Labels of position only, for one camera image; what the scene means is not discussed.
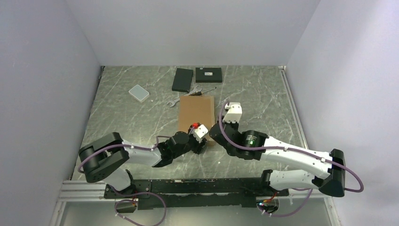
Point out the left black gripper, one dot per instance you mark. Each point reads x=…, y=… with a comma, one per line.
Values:
x=199, y=147

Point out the brown cardboard express box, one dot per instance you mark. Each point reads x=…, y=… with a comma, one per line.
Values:
x=196, y=109

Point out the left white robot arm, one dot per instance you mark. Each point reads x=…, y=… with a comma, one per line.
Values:
x=102, y=159

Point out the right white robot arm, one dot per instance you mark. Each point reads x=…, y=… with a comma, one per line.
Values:
x=312, y=169

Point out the black box with label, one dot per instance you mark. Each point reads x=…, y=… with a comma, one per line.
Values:
x=208, y=75

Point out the yellow black screwdriver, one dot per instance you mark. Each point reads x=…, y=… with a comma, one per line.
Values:
x=200, y=93

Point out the silver open-end wrench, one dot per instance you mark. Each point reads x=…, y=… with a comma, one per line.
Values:
x=197, y=88

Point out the black foam block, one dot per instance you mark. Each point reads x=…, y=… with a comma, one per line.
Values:
x=182, y=80

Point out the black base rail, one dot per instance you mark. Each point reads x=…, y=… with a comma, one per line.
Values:
x=242, y=192

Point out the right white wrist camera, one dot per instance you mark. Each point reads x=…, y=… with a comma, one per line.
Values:
x=233, y=112

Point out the aluminium frame rail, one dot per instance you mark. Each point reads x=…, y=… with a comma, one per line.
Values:
x=293, y=107

